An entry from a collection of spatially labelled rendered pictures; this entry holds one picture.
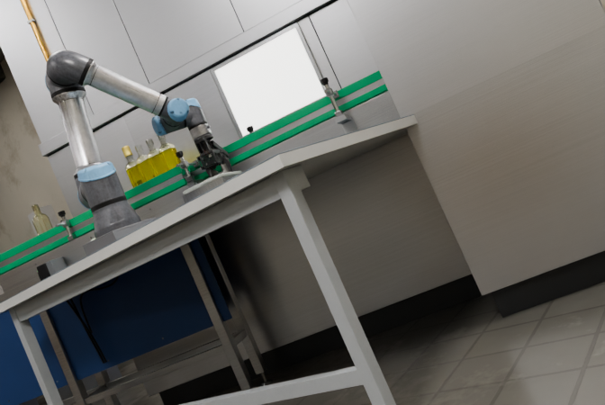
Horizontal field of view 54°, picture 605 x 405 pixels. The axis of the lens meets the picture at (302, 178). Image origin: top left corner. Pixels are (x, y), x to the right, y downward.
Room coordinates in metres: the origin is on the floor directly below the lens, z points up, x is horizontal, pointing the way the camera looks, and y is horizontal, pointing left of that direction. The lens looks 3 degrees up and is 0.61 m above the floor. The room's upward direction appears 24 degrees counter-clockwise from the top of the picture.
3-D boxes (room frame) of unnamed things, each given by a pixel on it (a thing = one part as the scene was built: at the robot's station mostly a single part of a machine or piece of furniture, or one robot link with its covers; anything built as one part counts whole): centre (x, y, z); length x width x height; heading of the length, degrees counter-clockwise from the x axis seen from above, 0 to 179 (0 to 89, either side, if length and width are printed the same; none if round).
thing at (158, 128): (2.18, 0.36, 1.10); 0.11 x 0.11 x 0.08; 27
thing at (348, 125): (2.18, -0.22, 0.90); 0.17 x 0.05 x 0.23; 165
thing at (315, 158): (2.47, 0.22, 0.73); 1.58 x 1.52 x 0.04; 54
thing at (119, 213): (1.94, 0.61, 0.83); 0.15 x 0.15 x 0.10
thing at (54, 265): (2.48, 1.10, 0.79); 0.08 x 0.08 x 0.08; 75
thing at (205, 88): (2.57, 0.19, 1.15); 0.90 x 0.03 x 0.34; 75
